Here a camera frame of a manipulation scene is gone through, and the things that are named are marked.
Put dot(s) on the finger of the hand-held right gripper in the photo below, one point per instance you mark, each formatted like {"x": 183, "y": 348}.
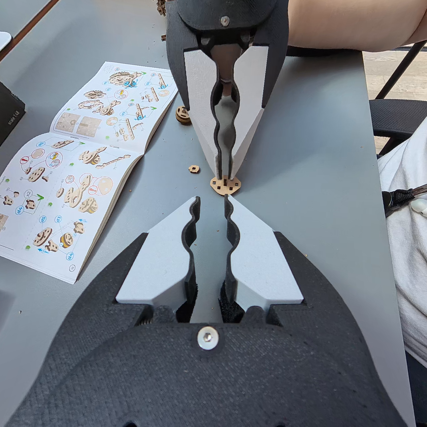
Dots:
{"x": 200, "y": 100}
{"x": 253, "y": 93}

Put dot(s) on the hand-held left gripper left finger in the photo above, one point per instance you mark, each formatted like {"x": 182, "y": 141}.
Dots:
{"x": 156, "y": 267}

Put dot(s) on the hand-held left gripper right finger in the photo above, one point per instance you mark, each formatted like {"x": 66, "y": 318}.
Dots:
{"x": 263, "y": 267}

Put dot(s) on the octagonal wooden puzzle piece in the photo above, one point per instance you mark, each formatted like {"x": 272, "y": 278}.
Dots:
{"x": 220, "y": 187}

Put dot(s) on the person's right forearm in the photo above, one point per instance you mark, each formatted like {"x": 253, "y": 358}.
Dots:
{"x": 350, "y": 20}

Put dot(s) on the grey desk with brown edge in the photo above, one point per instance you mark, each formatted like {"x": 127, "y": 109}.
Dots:
{"x": 20, "y": 13}

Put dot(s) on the round wooden wheel assembly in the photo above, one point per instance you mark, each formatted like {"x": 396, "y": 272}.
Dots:
{"x": 182, "y": 116}

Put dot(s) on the wooden mechanical model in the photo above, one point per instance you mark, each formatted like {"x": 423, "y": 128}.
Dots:
{"x": 161, "y": 6}

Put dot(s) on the small wooden gear piece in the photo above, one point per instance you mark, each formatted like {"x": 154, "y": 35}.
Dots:
{"x": 193, "y": 169}

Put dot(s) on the open instruction booklet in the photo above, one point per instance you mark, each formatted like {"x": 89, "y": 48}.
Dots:
{"x": 100, "y": 186}

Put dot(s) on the black mesh chair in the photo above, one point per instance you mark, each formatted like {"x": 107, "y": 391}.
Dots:
{"x": 393, "y": 116}

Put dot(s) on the person's white shirt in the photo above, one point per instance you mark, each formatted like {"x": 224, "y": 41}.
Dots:
{"x": 410, "y": 267}

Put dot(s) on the white tray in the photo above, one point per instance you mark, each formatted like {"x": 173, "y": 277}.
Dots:
{"x": 4, "y": 40}

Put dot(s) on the black model kit box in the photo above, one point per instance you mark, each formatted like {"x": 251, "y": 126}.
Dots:
{"x": 9, "y": 113}

